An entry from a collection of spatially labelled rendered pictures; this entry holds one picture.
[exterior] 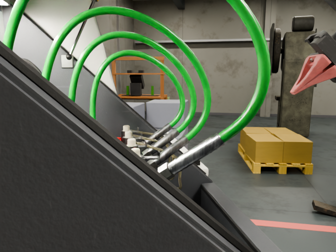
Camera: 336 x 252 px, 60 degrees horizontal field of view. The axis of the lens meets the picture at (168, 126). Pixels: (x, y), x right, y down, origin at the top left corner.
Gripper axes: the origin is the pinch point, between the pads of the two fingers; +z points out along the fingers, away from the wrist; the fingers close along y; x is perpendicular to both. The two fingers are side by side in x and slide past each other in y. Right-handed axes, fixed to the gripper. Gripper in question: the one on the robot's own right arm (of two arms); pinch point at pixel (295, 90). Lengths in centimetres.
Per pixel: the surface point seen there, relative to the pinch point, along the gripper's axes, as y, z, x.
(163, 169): 9.3, 22.8, 18.0
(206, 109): 8.3, 14.0, -3.6
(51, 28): 49, 28, -21
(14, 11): 38.7, 22.7, 14.4
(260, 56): 11.3, 4.6, 19.8
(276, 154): -138, 1, -323
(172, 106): 8, 39, -193
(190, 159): 7.9, 19.2, 18.7
